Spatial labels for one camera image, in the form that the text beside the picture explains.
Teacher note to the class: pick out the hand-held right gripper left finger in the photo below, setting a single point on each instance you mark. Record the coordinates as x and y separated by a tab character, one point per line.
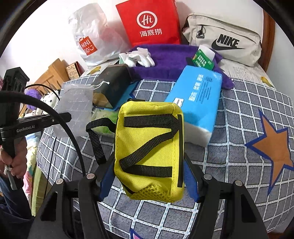
106	181

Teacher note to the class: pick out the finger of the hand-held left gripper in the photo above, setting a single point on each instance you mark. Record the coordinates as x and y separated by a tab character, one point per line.
57	118

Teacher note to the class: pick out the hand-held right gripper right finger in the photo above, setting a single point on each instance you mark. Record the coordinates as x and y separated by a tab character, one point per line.
191	181

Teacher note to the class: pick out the white gloves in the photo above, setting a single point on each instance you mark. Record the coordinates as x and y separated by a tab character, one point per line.
140	58

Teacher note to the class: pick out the green tissue packet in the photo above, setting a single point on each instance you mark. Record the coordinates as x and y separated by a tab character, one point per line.
203	61

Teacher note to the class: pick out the light green soft packet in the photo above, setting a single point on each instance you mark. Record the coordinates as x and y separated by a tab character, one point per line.
103	115

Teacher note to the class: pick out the person's left hand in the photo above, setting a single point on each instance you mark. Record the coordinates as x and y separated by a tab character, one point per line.
16	165

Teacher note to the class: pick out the white spotted plush toy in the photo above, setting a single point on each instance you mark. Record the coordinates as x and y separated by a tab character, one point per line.
49	100

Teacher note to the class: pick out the purple fluffy toy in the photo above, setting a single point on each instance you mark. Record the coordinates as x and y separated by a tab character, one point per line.
33	95

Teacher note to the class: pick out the wooden headboard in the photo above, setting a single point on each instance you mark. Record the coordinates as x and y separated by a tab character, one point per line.
52	73

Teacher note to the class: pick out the patterned brown box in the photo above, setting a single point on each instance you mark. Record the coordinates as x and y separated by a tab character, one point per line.
73	70

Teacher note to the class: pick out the dark green tin box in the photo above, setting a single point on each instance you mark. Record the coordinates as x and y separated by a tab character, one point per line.
112	80

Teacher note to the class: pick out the pastel printed bed sheet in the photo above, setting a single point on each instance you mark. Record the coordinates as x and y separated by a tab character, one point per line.
39	183

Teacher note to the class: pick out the grey checked star blanket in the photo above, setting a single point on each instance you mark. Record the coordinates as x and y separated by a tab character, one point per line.
241	119

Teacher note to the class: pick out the blue tissue pack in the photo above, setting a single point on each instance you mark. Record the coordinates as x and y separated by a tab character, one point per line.
197	96

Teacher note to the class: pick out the person's leg in jeans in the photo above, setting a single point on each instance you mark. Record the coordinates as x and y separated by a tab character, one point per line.
13	202

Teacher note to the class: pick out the white plastic shopping bag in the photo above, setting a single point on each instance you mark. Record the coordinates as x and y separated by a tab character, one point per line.
91	27

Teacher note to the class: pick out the red paper bag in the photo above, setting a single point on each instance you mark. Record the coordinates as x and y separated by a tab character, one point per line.
128	18

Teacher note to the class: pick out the purple towel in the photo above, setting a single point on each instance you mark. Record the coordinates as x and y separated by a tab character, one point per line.
170	59

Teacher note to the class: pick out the bird print bed sheet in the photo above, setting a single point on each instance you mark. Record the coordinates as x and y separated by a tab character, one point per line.
252	73

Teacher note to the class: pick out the beige crossbody bag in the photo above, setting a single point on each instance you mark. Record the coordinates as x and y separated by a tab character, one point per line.
229	27

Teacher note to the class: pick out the brown wooden frame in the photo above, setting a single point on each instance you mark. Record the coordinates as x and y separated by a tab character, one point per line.
270	39

